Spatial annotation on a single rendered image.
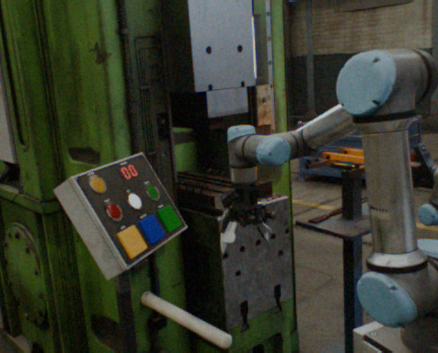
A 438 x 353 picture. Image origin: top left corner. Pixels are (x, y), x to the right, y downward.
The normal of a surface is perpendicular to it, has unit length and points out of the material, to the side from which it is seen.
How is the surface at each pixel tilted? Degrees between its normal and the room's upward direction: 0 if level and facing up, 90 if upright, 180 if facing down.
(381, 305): 98
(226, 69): 90
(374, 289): 98
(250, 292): 90
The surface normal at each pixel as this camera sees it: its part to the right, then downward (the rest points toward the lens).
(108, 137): -0.75, 0.18
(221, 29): 0.66, 0.12
